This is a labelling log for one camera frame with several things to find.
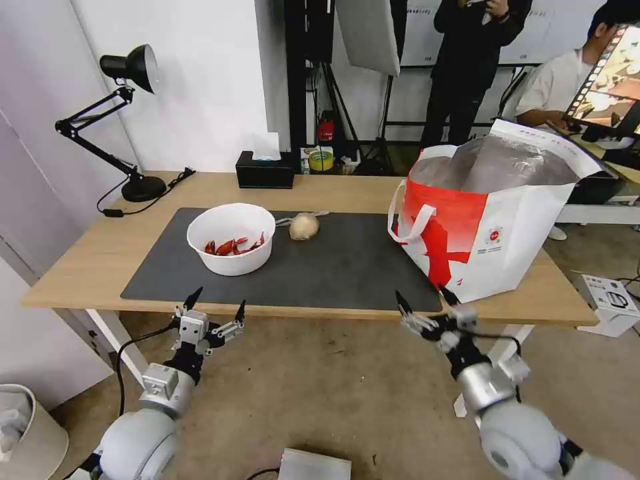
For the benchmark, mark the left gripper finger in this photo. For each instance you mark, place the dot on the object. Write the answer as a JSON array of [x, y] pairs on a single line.
[[194, 300], [239, 320]]

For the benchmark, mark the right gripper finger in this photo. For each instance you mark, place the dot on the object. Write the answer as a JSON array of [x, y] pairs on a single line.
[[462, 315], [417, 326]]

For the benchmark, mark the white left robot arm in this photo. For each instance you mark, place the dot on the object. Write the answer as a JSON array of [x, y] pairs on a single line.
[[135, 445]]

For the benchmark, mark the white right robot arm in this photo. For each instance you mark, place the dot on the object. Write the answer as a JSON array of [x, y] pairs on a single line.
[[520, 440]]

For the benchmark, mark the white round takeout bowl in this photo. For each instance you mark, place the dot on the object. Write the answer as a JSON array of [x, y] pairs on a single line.
[[235, 261]]

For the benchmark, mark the red and white takeout bag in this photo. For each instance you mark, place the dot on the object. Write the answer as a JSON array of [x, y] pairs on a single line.
[[500, 250]]

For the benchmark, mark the red crayfish shells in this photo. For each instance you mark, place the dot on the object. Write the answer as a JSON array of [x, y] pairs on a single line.
[[225, 247]]

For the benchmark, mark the dark grey desk mat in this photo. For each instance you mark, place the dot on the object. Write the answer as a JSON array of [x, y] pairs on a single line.
[[325, 272]]

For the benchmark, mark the black desk lamp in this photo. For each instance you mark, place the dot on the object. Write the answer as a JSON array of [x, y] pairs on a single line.
[[143, 190]]

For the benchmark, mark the wooden table with white legs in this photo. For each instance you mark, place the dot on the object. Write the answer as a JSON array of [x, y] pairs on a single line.
[[75, 270]]

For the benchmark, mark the black tissue box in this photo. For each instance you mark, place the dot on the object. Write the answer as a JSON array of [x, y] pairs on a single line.
[[265, 175]]

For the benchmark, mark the white printed carton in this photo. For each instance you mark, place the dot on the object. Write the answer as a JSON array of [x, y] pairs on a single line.
[[610, 311]]

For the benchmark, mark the white tissue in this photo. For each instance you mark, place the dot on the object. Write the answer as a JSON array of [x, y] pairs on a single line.
[[267, 157]]

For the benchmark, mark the white flat box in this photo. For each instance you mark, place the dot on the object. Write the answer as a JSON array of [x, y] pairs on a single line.
[[315, 467]]

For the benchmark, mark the beige waste bin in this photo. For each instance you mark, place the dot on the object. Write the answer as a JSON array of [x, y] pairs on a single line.
[[42, 442]]

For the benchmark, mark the yellow tape roll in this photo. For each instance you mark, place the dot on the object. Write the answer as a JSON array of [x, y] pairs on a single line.
[[321, 161]]

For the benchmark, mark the white bin liner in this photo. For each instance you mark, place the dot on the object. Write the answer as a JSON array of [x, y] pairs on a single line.
[[12, 425]]

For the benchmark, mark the red fire extinguisher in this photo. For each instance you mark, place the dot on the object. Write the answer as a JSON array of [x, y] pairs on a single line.
[[327, 131]]

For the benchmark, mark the wooden side desk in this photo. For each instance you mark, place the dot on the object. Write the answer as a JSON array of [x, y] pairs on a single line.
[[625, 176]]

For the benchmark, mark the black light stand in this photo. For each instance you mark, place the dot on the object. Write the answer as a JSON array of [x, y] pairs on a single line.
[[345, 115]]

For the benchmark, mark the standing person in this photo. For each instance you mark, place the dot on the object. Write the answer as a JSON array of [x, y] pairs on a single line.
[[465, 75]]

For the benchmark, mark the seated person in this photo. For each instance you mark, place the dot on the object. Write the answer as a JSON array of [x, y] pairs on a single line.
[[550, 85]]

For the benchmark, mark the tilted display screen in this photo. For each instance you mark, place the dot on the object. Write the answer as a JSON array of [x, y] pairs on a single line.
[[615, 75]]

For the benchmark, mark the white softbox panel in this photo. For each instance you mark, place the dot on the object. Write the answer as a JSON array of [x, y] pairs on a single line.
[[367, 35]]

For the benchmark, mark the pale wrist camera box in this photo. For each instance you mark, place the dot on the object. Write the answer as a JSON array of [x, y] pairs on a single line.
[[448, 342], [194, 327]]

